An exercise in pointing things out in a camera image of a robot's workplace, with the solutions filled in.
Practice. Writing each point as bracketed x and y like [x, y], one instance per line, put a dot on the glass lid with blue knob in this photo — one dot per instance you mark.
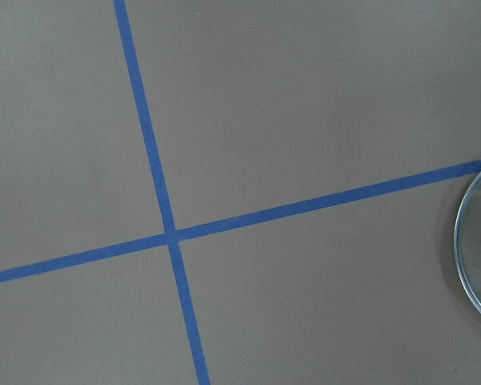
[467, 242]

